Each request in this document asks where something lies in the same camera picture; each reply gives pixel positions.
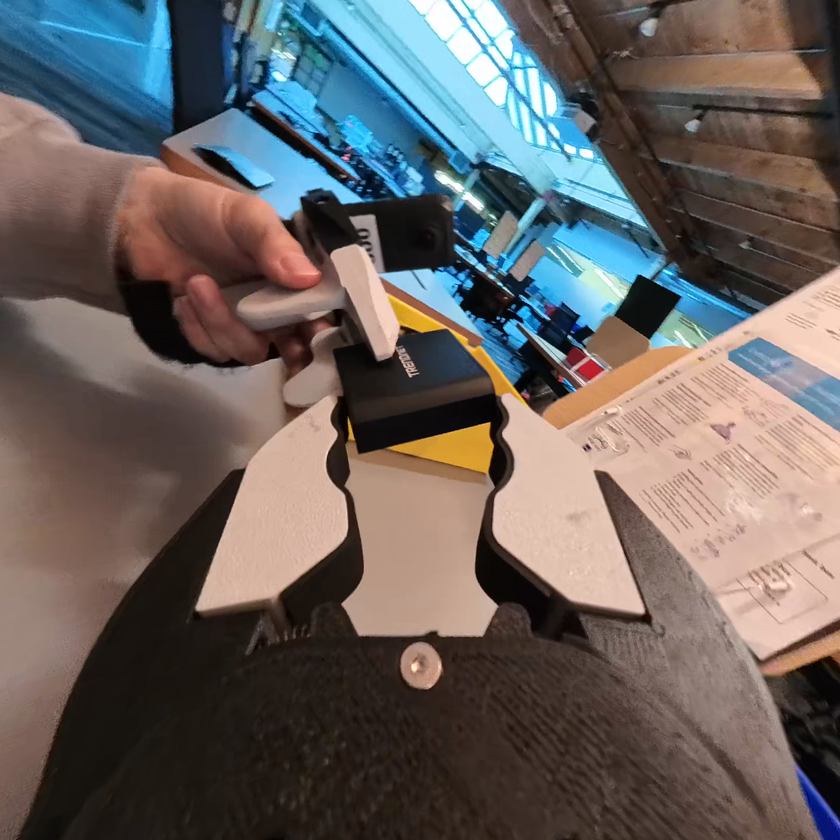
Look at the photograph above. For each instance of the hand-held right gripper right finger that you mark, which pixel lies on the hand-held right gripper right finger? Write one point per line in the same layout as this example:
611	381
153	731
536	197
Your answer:
558	525

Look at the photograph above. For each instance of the tan cardboard panel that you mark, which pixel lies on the tan cardboard panel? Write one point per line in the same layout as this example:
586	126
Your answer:
617	342

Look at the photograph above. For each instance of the person's grey clothing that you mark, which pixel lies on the person's grey clothing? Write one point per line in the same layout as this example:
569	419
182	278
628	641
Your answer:
79	525

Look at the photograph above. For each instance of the blue plastic bin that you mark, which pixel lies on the blue plastic bin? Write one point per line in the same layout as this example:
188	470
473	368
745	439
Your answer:
823	814

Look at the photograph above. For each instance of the dark flat folder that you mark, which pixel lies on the dark flat folder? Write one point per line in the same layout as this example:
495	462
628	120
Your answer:
236	165

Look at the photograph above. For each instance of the black network adapter box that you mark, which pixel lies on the black network adapter box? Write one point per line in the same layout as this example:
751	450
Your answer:
420	394

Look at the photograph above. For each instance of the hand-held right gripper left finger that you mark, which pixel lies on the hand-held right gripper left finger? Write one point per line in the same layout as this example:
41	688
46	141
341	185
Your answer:
275	525

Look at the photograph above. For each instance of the ceiling spotlight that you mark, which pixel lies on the ceiling spotlight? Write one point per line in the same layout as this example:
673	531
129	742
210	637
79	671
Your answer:
694	123
648	26

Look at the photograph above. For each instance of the black panel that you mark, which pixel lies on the black panel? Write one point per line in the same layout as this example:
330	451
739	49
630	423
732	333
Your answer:
648	305

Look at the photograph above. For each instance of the cluttered workbench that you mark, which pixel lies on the cluttered workbench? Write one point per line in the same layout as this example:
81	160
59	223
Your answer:
341	141

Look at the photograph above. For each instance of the dark pillar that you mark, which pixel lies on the dark pillar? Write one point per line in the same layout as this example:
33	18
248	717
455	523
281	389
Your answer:
197	59

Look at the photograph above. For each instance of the skylight window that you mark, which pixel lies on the skylight window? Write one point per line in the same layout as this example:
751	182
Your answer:
485	59

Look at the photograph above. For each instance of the black office chair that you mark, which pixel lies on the black office chair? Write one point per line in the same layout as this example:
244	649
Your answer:
558	326
489	302

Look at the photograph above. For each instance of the yellow plastic bin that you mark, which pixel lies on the yellow plastic bin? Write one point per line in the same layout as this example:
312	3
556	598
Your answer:
453	449

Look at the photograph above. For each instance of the wood edged table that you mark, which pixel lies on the wood edged table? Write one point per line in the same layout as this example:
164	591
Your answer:
426	292

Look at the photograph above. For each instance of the printed instruction sheet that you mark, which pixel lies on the printed instruction sheet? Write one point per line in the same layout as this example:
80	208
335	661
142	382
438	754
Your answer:
722	472

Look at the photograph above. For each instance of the person's left forearm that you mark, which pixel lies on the person's left forearm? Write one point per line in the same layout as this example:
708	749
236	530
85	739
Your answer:
52	197

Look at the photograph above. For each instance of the grey topped table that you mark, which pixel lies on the grey topped table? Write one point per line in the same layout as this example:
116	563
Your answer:
289	164

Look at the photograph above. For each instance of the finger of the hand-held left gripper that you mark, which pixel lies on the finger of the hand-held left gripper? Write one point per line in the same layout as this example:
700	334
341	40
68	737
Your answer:
312	384
367	305

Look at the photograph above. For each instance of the red box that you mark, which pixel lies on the red box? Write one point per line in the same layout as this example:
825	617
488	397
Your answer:
585	364

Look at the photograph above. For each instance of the person's left hand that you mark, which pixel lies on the person's left hand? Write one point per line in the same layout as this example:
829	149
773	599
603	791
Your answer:
197	229

